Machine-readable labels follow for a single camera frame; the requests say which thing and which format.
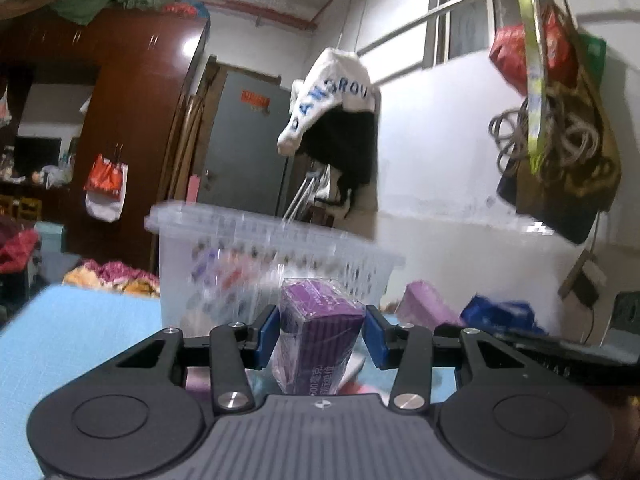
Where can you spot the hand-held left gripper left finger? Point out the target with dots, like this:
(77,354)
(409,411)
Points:
(268,336)

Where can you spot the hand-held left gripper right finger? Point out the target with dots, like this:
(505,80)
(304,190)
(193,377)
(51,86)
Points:
(375,341)

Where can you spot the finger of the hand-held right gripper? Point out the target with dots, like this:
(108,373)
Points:
(505,336)

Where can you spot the plastic-wrapped purple box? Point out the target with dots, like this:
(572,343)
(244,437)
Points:
(320,340)

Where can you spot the light purple box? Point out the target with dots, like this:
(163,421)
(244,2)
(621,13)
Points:
(427,305)

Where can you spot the white plastic basket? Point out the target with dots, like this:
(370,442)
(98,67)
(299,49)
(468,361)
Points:
(210,240)

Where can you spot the blue shopping bag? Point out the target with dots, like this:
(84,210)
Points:
(505,312)

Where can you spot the olive bag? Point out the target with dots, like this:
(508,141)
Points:
(565,205)

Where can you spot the metal stand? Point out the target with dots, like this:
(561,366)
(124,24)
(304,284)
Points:
(305,195)

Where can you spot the pink card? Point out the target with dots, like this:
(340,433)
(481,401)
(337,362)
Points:
(194,189)

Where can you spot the floral fabric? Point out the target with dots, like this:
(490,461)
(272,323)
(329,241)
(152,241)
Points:
(115,275)

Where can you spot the grey door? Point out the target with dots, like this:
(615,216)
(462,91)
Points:
(240,155)

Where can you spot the black garment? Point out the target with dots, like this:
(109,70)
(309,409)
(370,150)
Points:
(350,150)

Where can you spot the wooden sticks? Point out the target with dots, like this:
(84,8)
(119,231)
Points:
(192,135)

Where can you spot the red white plastic bag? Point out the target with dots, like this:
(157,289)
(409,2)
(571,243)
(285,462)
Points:
(105,190)

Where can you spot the teal box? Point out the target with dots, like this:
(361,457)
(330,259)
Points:
(50,250)

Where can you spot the white hooded sweatshirt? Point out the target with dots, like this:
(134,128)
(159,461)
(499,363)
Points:
(340,80)

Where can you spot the pile of clothes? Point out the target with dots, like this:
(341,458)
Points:
(17,250)

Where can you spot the yellow wooden chair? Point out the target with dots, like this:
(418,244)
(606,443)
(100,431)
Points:
(29,209)
(5,206)

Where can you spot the brown wooden wardrobe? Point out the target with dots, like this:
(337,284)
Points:
(135,90)

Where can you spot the red hanging bag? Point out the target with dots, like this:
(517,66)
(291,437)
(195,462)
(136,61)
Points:
(507,52)

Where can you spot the television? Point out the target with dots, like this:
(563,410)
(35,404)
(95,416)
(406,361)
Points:
(37,157)

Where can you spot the green hanging bag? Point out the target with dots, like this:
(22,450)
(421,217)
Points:
(595,57)

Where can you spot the window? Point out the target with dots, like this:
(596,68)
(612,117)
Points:
(467,25)

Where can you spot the pink plastic bag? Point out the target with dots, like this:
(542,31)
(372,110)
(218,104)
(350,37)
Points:
(4,110)

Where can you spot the green bags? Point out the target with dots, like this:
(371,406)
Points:
(85,5)

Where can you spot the wall power socket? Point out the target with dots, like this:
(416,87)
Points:
(585,280)

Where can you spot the metal rail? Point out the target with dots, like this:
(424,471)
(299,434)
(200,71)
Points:
(450,12)

